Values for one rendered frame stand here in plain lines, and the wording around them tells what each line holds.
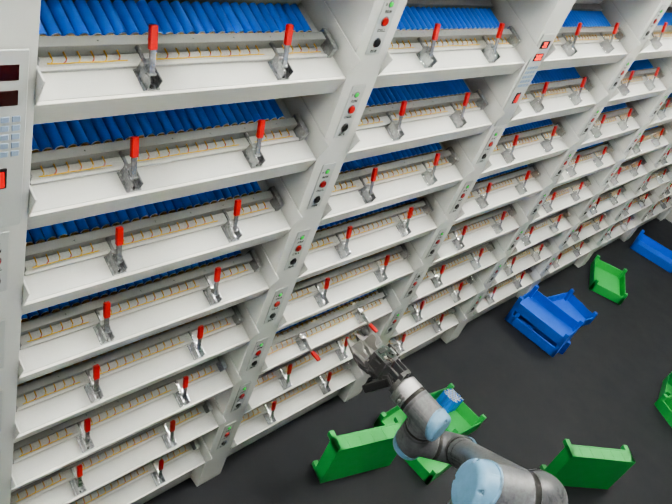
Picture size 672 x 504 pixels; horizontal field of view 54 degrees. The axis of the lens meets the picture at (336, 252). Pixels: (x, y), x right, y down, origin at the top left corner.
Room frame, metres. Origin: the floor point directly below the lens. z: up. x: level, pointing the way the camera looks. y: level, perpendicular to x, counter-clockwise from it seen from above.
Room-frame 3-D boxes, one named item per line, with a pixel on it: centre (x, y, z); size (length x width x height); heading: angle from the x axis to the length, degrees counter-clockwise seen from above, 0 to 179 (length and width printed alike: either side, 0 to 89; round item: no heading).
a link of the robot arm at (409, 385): (1.37, -0.34, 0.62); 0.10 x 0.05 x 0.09; 147
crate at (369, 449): (1.56, -0.36, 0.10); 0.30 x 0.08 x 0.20; 130
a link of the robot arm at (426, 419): (1.33, -0.42, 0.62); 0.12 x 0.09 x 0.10; 57
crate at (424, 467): (1.77, -0.58, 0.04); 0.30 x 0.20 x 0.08; 57
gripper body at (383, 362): (1.42, -0.27, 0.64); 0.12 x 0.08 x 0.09; 57
